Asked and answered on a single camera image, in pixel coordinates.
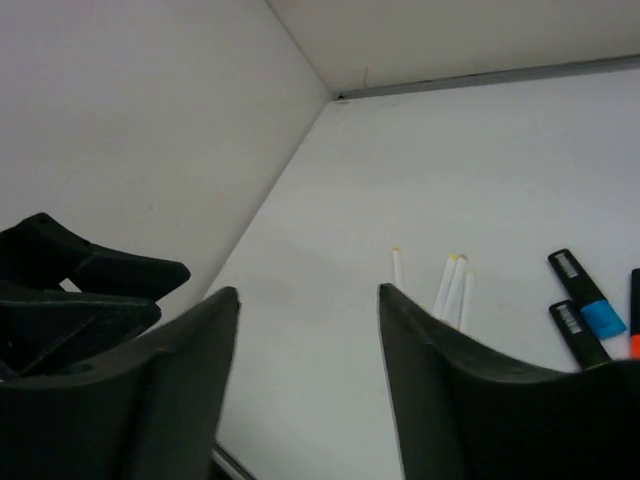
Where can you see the white pen pale yellow cap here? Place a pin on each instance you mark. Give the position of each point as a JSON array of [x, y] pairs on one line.
[[466, 301]]

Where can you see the white pen orange cap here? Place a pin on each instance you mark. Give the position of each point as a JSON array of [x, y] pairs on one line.
[[397, 266]]

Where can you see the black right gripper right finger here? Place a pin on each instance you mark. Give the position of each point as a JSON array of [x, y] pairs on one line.
[[463, 410]]

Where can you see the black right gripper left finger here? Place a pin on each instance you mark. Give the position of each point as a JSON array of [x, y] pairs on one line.
[[147, 409]]

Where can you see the black highlighter blue cap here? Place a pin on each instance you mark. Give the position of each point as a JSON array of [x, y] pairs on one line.
[[589, 300]]

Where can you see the black highlighter yellow cap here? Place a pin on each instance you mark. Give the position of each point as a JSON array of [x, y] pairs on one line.
[[582, 343]]

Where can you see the black highlighter orange cap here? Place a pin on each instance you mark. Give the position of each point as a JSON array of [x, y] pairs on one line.
[[634, 324]]

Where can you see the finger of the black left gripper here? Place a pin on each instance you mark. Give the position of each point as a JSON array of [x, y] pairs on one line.
[[39, 253], [45, 331]]

